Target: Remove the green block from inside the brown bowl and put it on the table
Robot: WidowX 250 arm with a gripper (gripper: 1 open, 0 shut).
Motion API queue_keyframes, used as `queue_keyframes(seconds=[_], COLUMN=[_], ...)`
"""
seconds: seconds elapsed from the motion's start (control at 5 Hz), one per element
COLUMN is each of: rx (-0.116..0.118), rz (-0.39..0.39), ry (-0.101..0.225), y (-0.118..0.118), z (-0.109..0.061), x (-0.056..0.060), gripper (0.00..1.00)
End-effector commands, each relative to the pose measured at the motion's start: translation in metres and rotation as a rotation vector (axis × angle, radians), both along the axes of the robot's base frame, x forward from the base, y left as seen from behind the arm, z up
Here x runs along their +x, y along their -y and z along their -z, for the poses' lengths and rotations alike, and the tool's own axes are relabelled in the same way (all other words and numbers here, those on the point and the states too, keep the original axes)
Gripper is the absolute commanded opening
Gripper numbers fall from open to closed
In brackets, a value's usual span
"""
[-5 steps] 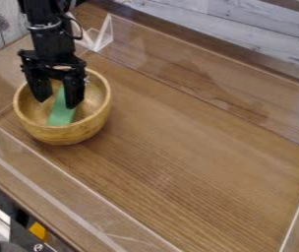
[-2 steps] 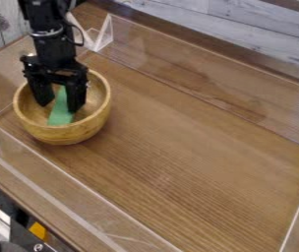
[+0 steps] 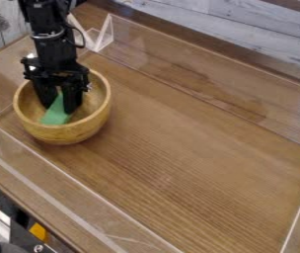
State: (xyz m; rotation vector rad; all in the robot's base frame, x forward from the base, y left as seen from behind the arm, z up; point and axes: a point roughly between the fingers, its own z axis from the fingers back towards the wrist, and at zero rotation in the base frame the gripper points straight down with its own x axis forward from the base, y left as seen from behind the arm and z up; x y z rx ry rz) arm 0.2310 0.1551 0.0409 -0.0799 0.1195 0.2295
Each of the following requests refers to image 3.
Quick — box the brown wooden bowl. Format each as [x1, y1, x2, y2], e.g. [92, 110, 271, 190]
[14, 69, 113, 145]

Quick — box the clear acrylic tray wall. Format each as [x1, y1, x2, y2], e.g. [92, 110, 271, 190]
[0, 128, 183, 253]

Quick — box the yellow tag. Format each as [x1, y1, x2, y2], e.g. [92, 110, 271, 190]
[30, 223, 50, 242]

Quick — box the clear acrylic corner bracket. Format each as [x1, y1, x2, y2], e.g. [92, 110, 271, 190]
[67, 14, 115, 52]

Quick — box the green rectangular block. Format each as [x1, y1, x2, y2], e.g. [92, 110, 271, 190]
[40, 94, 71, 126]

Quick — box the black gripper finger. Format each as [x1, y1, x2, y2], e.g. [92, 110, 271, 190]
[62, 82, 84, 114]
[34, 78, 58, 109]

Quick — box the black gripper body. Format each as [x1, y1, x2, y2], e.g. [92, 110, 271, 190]
[20, 29, 92, 93]

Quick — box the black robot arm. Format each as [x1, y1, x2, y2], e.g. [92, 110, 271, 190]
[19, 0, 90, 114]

